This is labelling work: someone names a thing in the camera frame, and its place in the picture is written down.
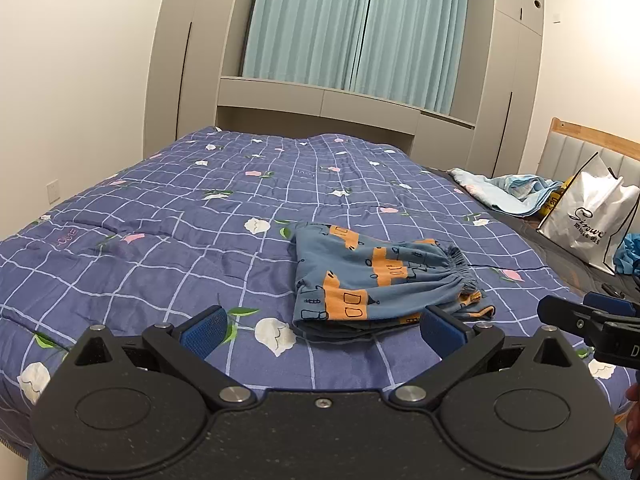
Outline person's hand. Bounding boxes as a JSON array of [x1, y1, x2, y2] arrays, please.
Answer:
[[625, 382, 640, 470]]

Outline white wall socket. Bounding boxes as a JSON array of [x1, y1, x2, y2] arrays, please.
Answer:
[[46, 180, 61, 205]]

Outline blue grid floral quilt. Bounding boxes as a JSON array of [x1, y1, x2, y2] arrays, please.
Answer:
[[0, 127, 632, 461]]

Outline blue cloth item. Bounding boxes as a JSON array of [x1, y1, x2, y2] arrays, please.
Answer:
[[614, 233, 640, 276]]

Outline wooden padded headboard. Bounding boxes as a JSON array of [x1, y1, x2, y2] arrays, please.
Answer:
[[536, 117, 640, 185]]

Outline blue pants with orange cars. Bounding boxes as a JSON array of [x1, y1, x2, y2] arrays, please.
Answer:
[[291, 223, 496, 342]]

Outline teal window curtain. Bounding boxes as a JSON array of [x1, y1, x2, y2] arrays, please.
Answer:
[[242, 0, 469, 114]]

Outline white printed shopping bag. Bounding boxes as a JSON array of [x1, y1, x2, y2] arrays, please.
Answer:
[[537, 154, 639, 275]]

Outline grey built-in cabinet unit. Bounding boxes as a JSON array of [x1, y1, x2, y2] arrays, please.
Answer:
[[142, 0, 544, 177]]

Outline light blue crumpled blanket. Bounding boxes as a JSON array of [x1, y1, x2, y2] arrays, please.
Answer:
[[448, 168, 562, 218]]

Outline yellow package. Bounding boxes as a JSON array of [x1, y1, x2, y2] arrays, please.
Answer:
[[536, 177, 572, 220]]

